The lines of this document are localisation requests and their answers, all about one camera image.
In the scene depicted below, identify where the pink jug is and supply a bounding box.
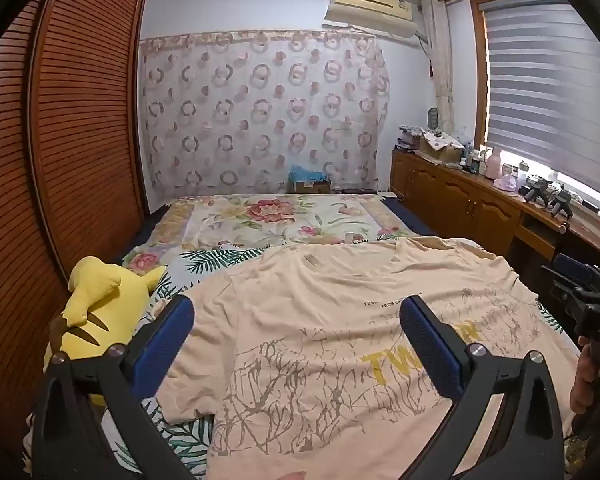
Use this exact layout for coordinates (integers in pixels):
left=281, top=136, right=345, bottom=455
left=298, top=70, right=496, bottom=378
left=485, top=147, right=504, bottom=180

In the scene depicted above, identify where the yellow plush toy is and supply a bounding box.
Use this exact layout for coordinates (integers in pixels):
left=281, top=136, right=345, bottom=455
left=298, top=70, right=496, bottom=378
left=45, top=256, right=168, bottom=408

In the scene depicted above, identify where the cream tied curtain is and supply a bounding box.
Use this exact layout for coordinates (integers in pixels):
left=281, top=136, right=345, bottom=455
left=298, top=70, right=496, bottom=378
left=422, top=0, right=456, bottom=134

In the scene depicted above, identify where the floral bed sheet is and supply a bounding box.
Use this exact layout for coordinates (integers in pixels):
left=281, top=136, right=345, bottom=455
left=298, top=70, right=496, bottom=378
left=122, top=194, right=431, bottom=272

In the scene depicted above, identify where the cream air conditioner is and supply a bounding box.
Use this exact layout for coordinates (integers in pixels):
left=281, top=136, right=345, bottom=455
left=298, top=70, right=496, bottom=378
left=325, top=0, right=417, bottom=39

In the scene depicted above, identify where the grey striped window blind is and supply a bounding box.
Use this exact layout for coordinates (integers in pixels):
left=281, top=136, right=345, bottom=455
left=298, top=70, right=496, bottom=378
left=482, top=0, right=600, bottom=211

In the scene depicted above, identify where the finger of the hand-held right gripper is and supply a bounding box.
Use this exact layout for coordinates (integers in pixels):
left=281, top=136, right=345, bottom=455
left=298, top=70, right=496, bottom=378
left=542, top=254, right=600, bottom=322

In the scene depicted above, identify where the blue plastic bag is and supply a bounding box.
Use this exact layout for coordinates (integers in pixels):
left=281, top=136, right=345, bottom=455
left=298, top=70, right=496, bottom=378
left=287, top=164, right=329, bottom=184

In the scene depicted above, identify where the ring patterned wall curtain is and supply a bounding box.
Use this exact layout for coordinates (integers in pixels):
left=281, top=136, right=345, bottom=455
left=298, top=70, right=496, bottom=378
left=139, top=30, right=392, bottom=201

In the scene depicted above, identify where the beige printed t-shirt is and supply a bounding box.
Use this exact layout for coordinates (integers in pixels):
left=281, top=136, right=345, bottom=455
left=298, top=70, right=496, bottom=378
left=155, top=237, right=581, bottom=480

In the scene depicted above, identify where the leaf print blanket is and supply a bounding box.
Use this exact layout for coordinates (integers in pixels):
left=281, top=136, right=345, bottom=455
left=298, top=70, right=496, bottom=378
left=25, top=247, right=568, bottom=480

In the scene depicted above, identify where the wooden side cabinet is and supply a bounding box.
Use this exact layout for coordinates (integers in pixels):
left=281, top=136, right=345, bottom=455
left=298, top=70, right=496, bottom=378
left=391, top=147, right=600, bottom=281

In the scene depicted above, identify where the person's right hand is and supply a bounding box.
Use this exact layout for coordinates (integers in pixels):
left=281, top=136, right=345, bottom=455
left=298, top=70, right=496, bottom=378
left=570, top=341, right=600, bottom=416

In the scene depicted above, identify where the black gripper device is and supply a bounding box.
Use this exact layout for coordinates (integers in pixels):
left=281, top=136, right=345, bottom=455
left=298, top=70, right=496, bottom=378
left=547, top=185, right=577, bottom=219
left=522, top=177, right=556, bottom=206

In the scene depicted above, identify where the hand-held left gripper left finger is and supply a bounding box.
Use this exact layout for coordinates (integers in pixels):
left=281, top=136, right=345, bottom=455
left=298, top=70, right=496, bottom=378
left=30, top=294, right=197, bottom=480

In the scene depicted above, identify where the open cardboard box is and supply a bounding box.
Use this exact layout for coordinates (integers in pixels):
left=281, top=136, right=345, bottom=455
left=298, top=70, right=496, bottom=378
left=417, top=132, right=465, bottom=164

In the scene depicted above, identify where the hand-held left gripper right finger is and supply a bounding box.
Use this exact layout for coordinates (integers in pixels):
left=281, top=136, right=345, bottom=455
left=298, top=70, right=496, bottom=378
left=399, top=295, right=567, bottom=480

